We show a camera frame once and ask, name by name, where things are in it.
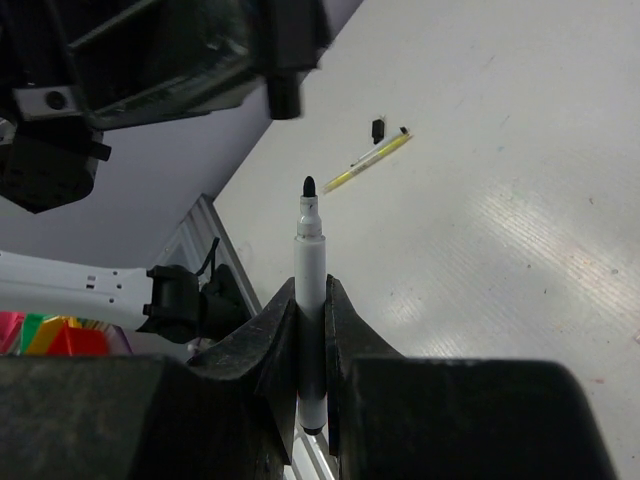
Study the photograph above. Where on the yellow pen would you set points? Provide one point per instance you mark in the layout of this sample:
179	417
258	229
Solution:
380	152

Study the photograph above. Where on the black pen cap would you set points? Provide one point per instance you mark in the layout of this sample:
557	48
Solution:
378	130

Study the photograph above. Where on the white pen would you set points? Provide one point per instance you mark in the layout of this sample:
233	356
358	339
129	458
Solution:
310	279

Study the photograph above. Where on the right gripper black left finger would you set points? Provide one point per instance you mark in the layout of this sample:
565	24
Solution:
229	413

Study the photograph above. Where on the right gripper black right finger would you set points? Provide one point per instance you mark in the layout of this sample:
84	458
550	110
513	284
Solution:
397	417

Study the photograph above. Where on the colourful objects under table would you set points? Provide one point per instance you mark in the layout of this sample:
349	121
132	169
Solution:
36	334

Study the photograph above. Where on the black pen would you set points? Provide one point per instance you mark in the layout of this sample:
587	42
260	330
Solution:
298	32

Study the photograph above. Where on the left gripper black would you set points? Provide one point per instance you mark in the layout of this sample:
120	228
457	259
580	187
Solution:
71	70

